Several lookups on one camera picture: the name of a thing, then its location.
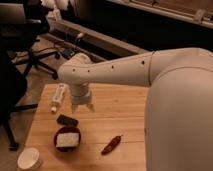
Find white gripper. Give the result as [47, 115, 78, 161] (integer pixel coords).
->
[71, 90, 95, 114]

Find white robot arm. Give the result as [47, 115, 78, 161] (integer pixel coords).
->
[58, 48, 213, 171]

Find black remote control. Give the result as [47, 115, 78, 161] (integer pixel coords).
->
[57, 115, 78, 127]

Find dark red bowl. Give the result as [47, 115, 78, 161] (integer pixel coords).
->
[53, 126, 81, 152]

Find white plastic bottle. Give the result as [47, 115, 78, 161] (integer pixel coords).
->
[51, 83, 67, 113]

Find white sponge in bowl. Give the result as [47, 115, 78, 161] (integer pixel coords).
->
[56, 133, 79, 147]

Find wooden table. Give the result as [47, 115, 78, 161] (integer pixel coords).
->
[25, 84, 148, 171]

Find red chili pepper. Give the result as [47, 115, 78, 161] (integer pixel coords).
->
[101, 135, 121, 155]

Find blue device on floor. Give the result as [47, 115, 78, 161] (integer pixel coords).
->
[62, 48, 75, 58]

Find black office chair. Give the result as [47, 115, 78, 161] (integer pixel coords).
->
[0, 0, 59, 151]

